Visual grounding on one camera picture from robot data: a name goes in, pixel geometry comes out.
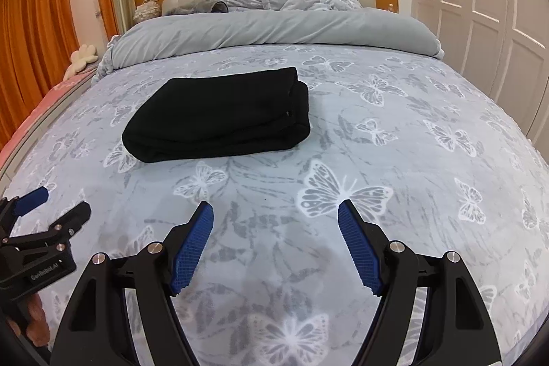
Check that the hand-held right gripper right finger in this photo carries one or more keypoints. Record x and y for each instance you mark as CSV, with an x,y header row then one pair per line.
x,y
360,250

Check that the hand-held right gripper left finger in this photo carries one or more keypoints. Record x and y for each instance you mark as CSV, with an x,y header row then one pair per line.
x,y
191,254

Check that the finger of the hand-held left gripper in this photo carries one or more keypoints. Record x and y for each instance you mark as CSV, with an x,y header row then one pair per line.
x,y
32,199
70,220

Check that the black pants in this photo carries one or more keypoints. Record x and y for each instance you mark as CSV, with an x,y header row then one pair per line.
x,y
214,117

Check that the person's left hand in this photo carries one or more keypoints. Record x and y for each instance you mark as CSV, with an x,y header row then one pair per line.
x,y
36,319

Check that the grey butterfly print bed sheet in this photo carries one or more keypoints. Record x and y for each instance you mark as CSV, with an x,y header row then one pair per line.
x,y
386,143

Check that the white flower plush toy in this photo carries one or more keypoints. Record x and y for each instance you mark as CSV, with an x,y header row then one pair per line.
x,y
83,59

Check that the wide orange curtain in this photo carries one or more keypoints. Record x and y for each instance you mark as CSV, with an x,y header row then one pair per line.
x,y
32,40

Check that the white flower decoration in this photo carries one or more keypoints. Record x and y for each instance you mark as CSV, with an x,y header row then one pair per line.
x,y
146,12

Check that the plain grey duvet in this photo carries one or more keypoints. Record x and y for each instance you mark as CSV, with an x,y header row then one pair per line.
x,y
274,29

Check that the white panelled wardrobe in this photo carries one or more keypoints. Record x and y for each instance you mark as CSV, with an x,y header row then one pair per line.
x,y
480,6

